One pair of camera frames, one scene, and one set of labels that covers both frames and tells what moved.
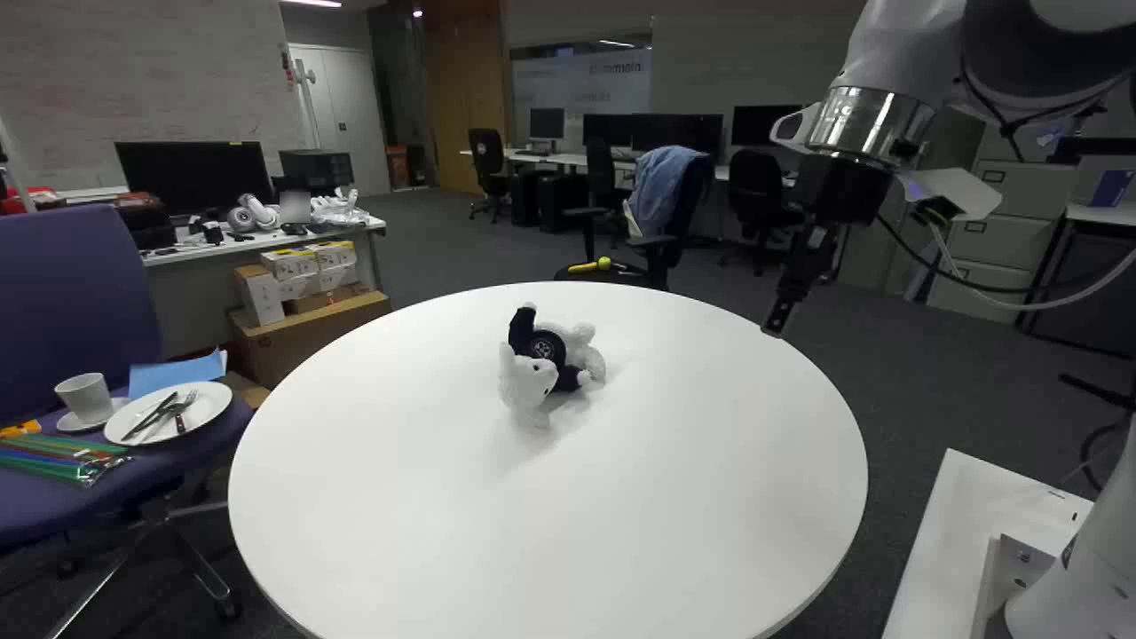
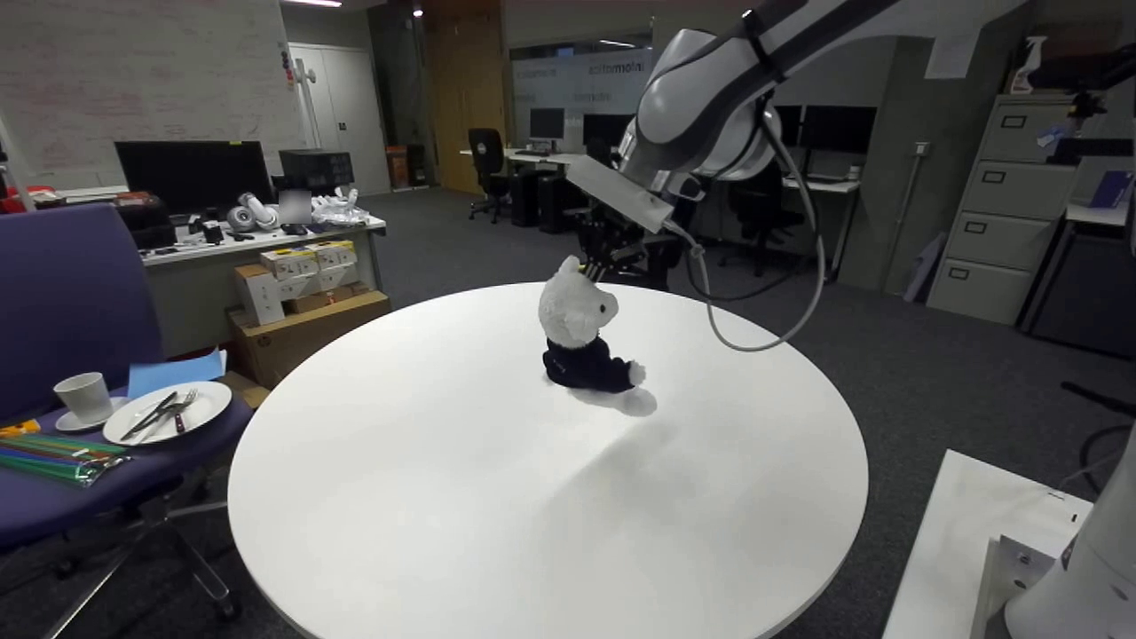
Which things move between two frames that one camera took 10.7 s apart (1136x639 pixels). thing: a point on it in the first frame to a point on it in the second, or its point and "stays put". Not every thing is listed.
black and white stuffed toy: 550,364 to 573,315
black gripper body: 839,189 to 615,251
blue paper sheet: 180,370 stays put
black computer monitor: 192,175 stays put
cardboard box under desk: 267,344 stays put
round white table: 709,485 stays put
